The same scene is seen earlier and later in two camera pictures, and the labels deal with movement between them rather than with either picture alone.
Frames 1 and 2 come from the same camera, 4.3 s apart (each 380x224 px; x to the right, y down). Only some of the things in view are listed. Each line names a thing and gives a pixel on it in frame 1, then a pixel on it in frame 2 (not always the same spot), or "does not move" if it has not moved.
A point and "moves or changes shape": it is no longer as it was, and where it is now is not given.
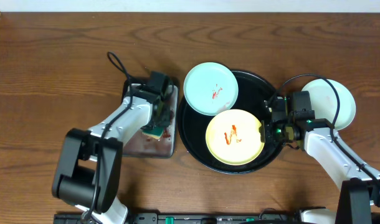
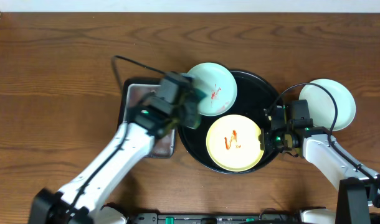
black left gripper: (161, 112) to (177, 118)
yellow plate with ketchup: (233, 137) moves or changes shape
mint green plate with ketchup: (210, 88) does not move
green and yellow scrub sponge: (154, 132) moves or changes shape
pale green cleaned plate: (323, 99) does not move
